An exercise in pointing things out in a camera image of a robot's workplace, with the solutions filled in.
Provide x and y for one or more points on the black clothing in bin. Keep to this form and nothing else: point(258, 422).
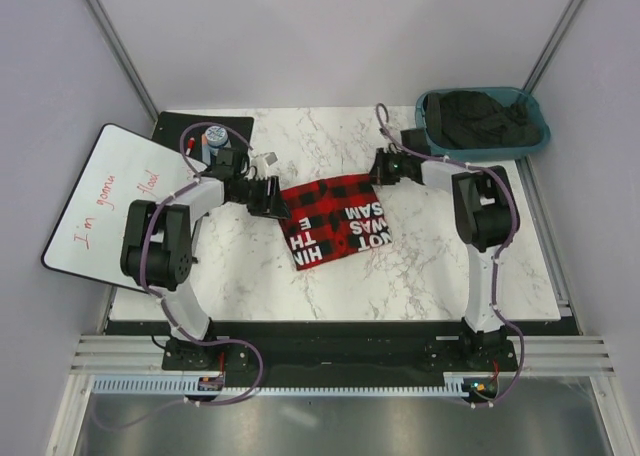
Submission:
point(463, 119)

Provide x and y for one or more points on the light blue cable duct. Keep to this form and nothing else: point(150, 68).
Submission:
point(212, 384)

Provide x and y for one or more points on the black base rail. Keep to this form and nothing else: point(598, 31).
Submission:
point(336, 353)

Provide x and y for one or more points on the blue orange eraser stick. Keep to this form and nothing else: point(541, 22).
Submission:
point(206, 155)

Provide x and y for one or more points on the red black plaid shirt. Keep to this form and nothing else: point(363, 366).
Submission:
point(333, 218)

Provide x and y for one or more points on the red whiteboard marker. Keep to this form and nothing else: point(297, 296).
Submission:
point(190, 146)

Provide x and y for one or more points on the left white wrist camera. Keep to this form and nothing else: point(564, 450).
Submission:
point(262, 162)

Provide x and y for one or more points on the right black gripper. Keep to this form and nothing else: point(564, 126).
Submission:
point(378, 175)

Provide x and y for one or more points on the white blue lidded jar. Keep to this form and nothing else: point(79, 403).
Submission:
point(218, 138)

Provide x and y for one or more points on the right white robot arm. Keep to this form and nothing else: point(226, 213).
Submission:
point(486, 220)

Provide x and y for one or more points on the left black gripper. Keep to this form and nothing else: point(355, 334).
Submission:
point(271, 205)

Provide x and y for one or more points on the black mat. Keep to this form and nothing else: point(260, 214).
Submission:
point(173, 130)

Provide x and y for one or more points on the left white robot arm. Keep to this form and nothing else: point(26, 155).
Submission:
point(157, 250)

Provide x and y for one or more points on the white dry erase board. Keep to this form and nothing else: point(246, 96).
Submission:
point(122, 167)

